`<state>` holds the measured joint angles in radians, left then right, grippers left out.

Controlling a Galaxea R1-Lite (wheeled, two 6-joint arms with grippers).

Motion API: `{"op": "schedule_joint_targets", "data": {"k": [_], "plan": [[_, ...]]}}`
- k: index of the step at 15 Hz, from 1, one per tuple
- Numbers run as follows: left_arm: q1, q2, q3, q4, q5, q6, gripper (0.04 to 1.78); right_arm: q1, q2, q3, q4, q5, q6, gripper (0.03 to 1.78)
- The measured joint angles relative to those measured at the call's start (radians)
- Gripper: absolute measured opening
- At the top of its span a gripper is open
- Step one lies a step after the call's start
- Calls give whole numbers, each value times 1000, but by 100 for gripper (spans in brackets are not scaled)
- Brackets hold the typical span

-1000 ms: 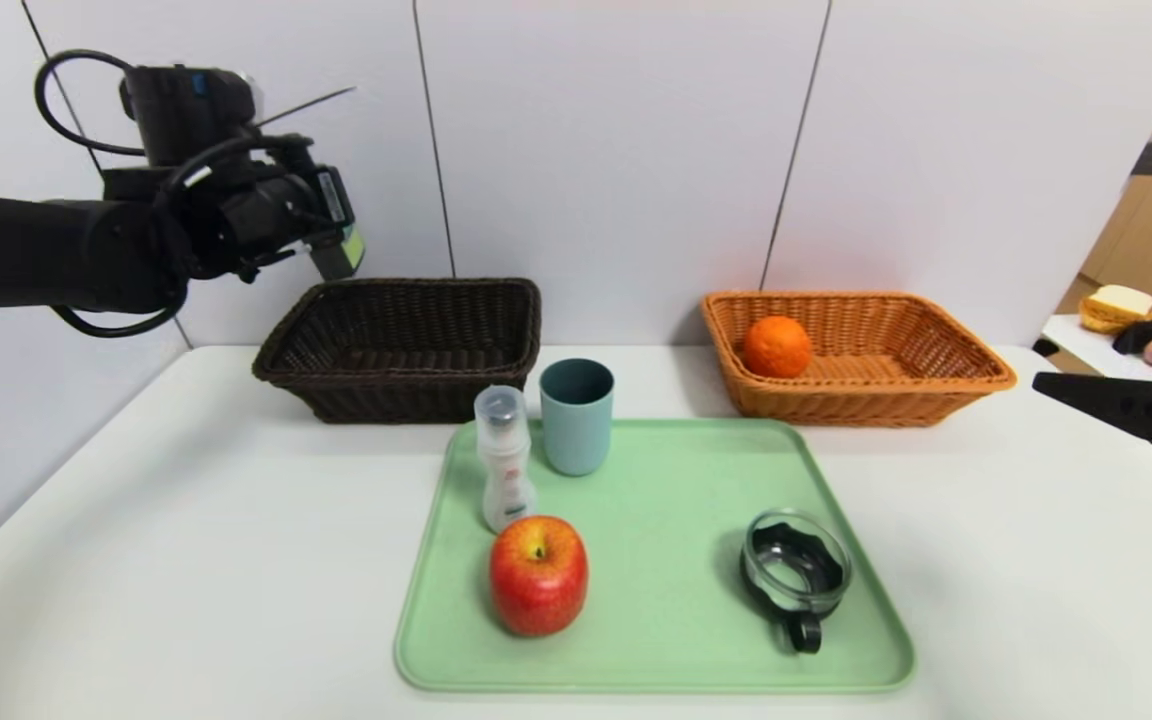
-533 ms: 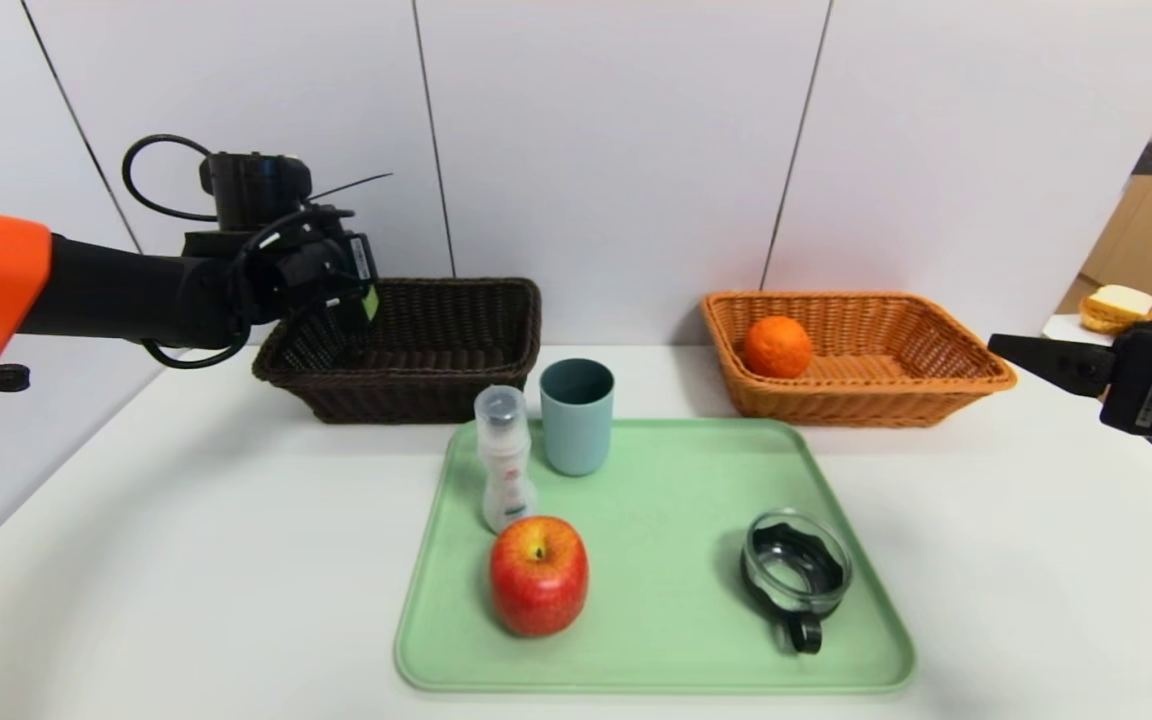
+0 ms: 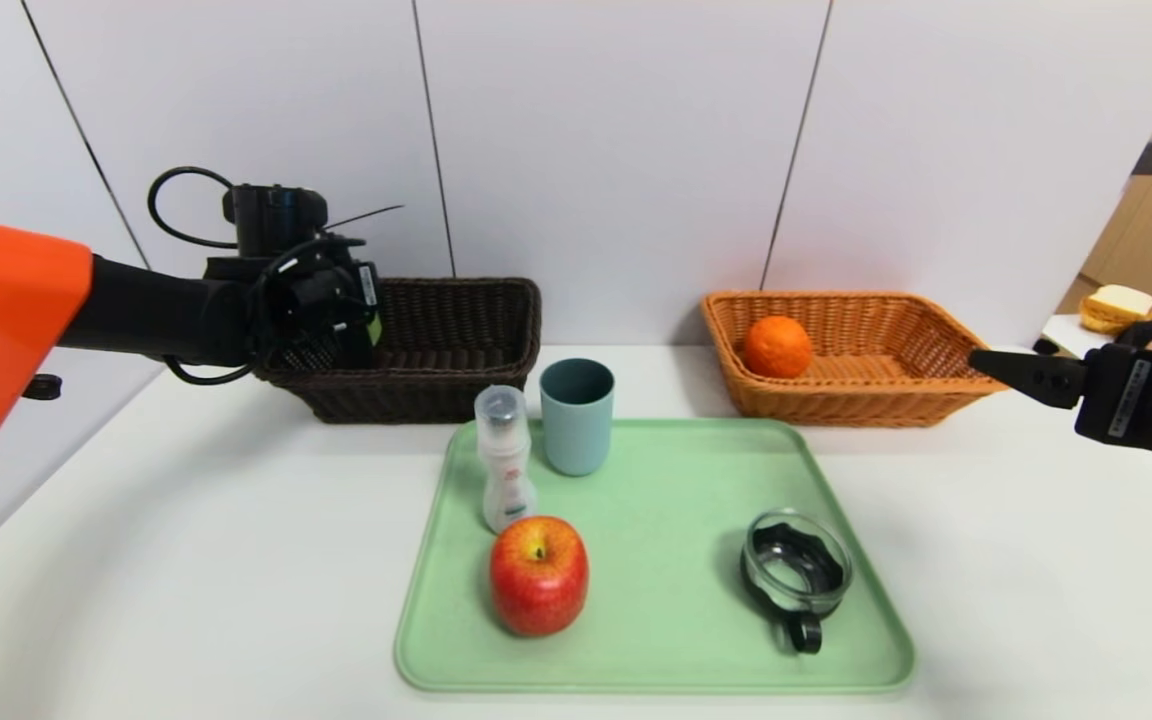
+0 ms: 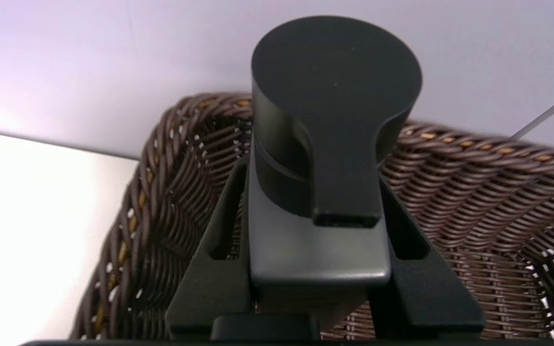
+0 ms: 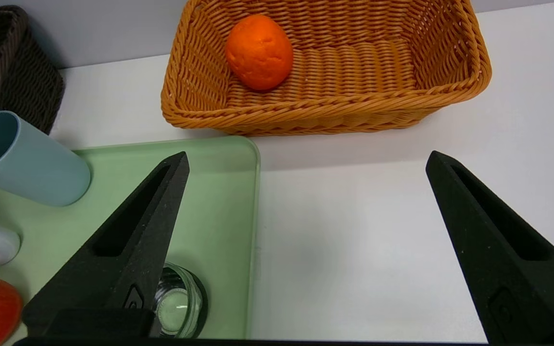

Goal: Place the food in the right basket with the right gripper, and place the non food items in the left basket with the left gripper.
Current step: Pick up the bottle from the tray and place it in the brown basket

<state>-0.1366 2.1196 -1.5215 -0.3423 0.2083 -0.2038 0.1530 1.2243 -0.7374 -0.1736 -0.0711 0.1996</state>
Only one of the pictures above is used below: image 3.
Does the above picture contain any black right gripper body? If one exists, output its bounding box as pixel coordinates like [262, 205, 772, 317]
[1074, 338, 1152, 476]

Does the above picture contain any orange fruit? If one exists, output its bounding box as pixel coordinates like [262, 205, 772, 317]
[744, 315, 815, 380]

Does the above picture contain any red apple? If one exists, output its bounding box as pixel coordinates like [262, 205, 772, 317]
[490, 515, 590, 637]

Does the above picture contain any orange wicker basket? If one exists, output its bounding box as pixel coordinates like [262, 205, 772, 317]
[701, 292, 1014, 429]

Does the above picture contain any dark brown wicker basket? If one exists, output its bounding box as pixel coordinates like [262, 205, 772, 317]
[255, 279, 543, 425]

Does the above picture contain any bread slice on side table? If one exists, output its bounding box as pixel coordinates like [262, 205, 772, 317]
[1077, 287, 1152, 337]

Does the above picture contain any light green plastic tray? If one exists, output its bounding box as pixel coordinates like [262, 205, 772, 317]
[395, 418, 916, 692]

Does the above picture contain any blue-grey plastic cup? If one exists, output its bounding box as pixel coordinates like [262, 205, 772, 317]
[539, 359, 616, 477]

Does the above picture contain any clear white spray bottle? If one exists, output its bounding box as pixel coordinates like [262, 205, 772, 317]
[475, 385, 539, 533]

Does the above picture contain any glass jar with black handle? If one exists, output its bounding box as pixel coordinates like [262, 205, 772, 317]
[740, 509, 854, 654]

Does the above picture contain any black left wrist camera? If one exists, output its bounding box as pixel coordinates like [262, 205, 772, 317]
[223, 183, 330, 259]

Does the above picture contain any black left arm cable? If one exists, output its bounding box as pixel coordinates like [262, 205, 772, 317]
[146, 165, 407, 386]

